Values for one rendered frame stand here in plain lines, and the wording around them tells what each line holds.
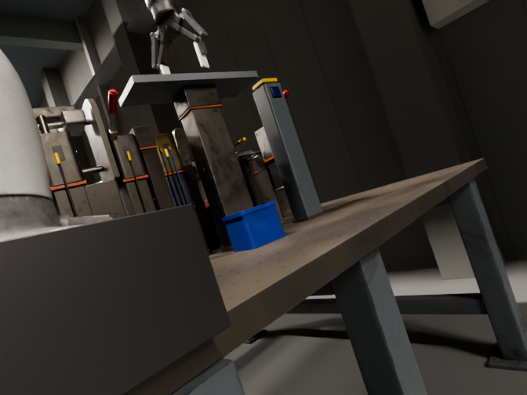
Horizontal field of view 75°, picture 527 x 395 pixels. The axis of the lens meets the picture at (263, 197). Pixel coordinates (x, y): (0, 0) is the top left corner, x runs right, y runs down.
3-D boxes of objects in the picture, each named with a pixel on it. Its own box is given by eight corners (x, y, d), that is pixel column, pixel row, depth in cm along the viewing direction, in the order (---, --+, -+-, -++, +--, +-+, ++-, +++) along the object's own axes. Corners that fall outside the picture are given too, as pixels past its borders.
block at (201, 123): (251, 240, 101) (202, 96, 102) (266, 237, 95) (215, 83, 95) (222, 251, 95) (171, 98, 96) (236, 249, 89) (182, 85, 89)
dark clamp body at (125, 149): (169, 269, 100) (128, 143, 101) (183, 268, 90) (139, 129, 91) (144, 279, 96) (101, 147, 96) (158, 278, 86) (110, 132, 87)
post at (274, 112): (309, 216, 116) (268, 92, 116) (325, 213, 110) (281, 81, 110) (293, 223, 111) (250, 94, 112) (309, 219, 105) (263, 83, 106)
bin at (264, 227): (265, 238, 93) (254, 207, 93) (288, 234, 85) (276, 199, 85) (231, 252, 86) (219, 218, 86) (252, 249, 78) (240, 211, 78)
